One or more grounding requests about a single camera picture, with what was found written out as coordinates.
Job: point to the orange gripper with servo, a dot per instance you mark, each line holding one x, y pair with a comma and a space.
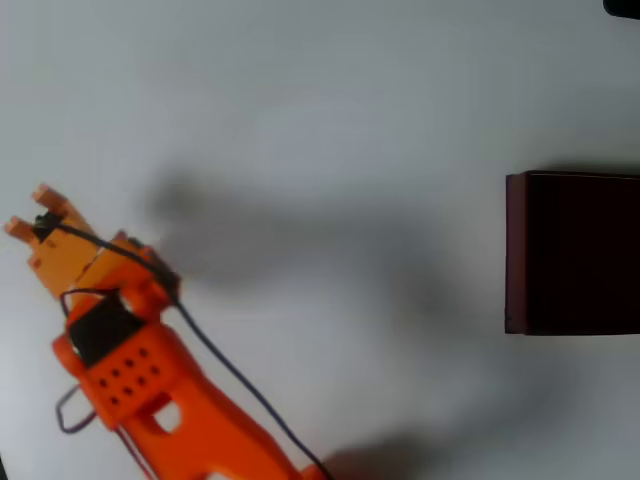
59, 255

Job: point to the red-orange robot arm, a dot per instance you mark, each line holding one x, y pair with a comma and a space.
200, 410

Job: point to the dark red box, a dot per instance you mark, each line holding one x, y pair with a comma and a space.
575, 255

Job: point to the black rounded object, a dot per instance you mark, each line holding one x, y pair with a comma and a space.
625, 7

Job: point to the small black camera module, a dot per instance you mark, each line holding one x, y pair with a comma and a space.
46, 227

